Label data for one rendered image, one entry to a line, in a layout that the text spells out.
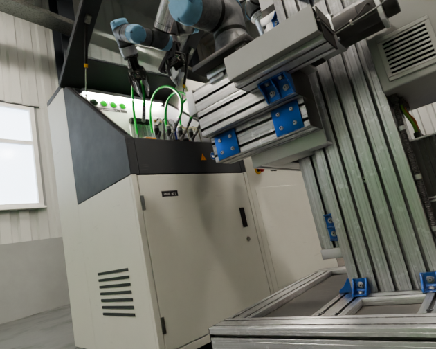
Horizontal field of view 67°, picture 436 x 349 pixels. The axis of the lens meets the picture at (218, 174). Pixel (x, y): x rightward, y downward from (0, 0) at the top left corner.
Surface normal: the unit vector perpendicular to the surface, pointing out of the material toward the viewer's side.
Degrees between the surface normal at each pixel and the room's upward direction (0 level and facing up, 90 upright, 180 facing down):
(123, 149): 90
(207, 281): 90
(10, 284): 90
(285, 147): 90
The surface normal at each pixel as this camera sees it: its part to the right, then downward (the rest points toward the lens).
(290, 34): -0.62, -0.02
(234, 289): 0.66, -0.28
